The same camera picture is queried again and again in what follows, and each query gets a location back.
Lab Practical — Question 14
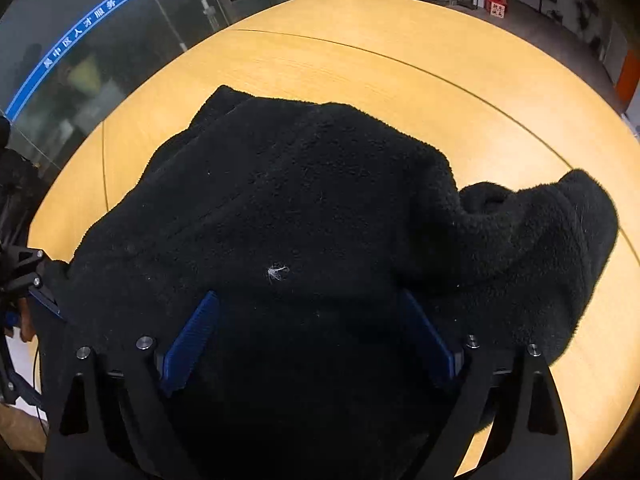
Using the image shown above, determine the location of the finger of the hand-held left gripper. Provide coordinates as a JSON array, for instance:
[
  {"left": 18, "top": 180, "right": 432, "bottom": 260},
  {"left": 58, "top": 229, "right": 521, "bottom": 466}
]
[
  {"left": 0, "top": 310, "right": 47, "bottom": 413},
  {"left": 0, "top": 245, "right": 67, "bottom": 322}
]

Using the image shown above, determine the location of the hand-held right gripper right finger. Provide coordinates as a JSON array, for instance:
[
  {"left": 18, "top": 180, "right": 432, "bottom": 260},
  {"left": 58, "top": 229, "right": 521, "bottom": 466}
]
[{"left": 400, "top": 289, "right": 574, "bottom": 480}]

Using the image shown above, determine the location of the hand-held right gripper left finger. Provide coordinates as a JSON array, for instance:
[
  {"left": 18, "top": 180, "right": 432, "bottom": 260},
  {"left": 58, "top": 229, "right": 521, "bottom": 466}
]
[{"left": 45, "top": 290, "right": 221, "bottom": 480}]

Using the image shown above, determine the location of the black fleece garment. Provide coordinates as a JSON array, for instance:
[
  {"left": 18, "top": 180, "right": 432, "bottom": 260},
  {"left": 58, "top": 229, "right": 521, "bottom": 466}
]
[{"left": 30, "top": 85, "right": 621, "bottom": 480}]

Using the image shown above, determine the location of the blue banner strip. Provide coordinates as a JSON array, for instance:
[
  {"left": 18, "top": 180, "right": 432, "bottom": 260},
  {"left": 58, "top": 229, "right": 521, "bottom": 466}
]
[{"left": 4, "top": 0, "right": 201, "bottom": 122}]

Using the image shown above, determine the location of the orange panel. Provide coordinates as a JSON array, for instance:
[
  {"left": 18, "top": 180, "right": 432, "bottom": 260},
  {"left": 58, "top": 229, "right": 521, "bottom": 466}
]
[{"left": 615, "top": 52, "right": 640, "bottom": 107}]

